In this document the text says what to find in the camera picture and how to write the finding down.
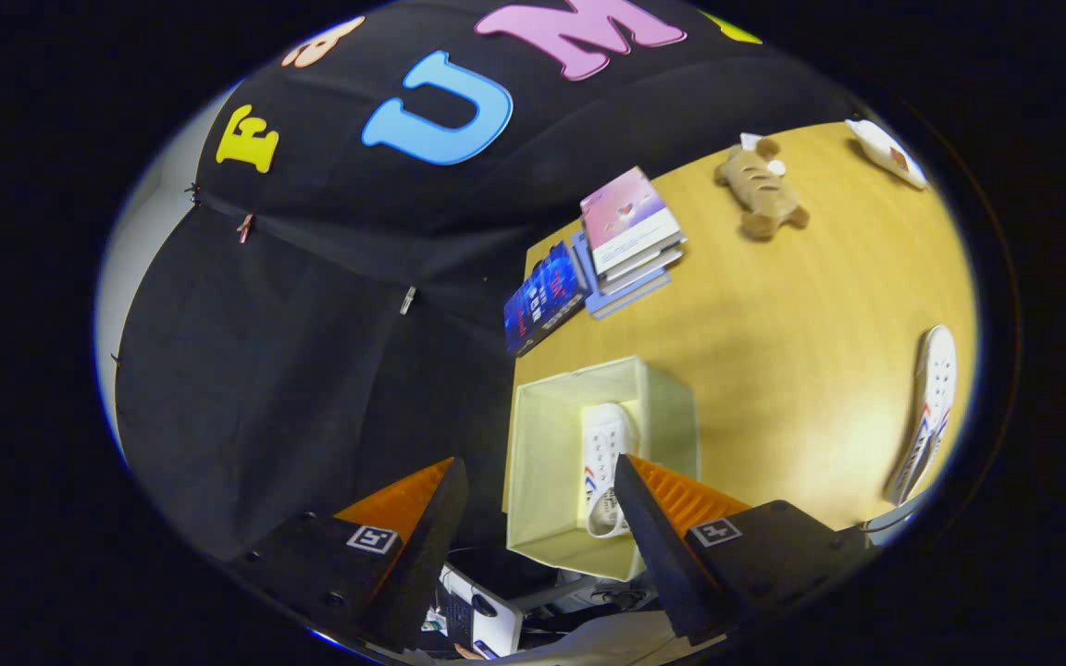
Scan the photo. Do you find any white thin book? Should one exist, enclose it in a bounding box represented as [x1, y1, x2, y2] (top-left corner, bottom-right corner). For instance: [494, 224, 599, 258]
[598, 242, 685, 286]

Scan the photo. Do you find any lavender book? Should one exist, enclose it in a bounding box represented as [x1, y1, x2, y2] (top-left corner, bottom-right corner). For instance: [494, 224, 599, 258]
[572, 231, 673, 321]

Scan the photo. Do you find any brown plush toy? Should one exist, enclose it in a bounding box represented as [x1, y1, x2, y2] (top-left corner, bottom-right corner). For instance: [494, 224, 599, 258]
[713, 134, 812, 241]

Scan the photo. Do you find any black backdrop cloth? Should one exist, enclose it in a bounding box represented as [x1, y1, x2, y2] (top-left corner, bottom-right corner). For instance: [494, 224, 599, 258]
[115, 0, 867, 565]

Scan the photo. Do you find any white striped shoe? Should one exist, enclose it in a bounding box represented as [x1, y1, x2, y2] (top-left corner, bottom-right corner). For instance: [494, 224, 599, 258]
[579, 402, 640, 539]
[883, 324, 960, 508]

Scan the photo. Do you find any pink cover book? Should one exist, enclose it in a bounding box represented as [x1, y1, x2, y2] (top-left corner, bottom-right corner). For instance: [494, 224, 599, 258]
[579, 166, 687, 277]

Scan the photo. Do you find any white desk device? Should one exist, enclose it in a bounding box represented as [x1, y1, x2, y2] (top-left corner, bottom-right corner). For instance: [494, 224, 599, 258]
[422, 564, 525, 660]

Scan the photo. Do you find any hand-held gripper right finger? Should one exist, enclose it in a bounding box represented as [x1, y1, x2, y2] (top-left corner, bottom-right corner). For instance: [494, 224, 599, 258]
[614, 453, 874, 647]

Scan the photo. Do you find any dark blue book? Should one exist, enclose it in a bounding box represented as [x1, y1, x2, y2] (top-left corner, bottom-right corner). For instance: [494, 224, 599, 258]
[502, 240, 591, 358]

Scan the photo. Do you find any pale yellow fabric storage box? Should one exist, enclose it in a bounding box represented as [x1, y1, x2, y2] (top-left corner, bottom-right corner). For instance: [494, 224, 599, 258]
[502, 356, 702, 582]

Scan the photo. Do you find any white pouch red label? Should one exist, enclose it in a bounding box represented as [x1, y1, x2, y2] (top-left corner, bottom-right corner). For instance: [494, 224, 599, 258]
[846, 118, 930, 191]

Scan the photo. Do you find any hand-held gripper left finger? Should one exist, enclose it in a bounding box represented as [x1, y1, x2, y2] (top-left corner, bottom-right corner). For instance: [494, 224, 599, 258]
[228, 456, 469, 651]

